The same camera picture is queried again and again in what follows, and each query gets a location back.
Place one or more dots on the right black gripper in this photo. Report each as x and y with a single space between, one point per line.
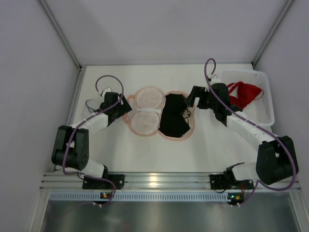
200 97

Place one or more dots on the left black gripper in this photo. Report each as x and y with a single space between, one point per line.
123 108

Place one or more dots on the pink floral mesh laundry bag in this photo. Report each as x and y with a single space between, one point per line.
147 106

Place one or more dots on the black bra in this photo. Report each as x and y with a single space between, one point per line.
175 116

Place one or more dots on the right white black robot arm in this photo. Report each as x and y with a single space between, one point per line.
275 160

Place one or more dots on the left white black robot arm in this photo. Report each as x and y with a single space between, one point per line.
71 147

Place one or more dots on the red bra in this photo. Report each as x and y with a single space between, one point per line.
242 94

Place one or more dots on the clear plastic dome insert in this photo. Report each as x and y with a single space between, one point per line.
92 105

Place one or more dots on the white plastic basket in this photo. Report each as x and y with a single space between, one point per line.
259 111

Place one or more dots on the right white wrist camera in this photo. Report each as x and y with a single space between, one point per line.
214 79

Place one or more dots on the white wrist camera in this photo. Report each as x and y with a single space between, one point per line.
214 79
104 91

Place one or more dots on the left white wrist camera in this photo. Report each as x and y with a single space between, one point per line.
104 91

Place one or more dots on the aluminium mounting rail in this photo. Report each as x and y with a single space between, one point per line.
134 181

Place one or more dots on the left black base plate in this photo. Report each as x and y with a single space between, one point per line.
113 180

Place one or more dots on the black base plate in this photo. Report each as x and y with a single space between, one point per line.
113 180
227 182

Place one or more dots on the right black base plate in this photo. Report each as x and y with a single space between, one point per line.
227 182

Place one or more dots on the grey slotted cable duct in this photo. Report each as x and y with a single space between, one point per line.
146 196

